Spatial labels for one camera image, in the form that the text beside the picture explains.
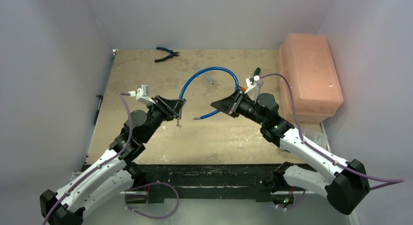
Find small silver wrench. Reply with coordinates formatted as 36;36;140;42
192;64;216;84

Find blue cable lock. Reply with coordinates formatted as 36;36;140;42
179;66;240;120

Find black handled tool at edge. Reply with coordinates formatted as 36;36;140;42
94;95;103;125

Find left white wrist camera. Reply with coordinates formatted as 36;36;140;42
128;85;155;106

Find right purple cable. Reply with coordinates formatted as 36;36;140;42
260;73;405;191

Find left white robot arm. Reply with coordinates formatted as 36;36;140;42
40;95;186;225

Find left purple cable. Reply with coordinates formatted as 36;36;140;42
41;93;134;225

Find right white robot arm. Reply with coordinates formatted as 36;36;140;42
211;89;370;215

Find orange plastic toolbox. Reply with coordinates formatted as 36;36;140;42
280;33;343;123

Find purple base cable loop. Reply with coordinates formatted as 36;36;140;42
124;181;180;220

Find large silver wrench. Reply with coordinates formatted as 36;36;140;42
254;81;263;100

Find green handled screwdriver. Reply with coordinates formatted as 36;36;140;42
253;67;261;76

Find clear plastic bags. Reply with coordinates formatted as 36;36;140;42
302;128;330;151

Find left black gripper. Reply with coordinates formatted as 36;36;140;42
142;95;186;142

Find blue handled pliers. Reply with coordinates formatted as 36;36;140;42
154;47;180;63

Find silver key bunch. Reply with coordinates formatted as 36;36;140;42
176;112;182;130

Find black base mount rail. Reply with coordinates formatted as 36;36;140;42
124;163;302;206

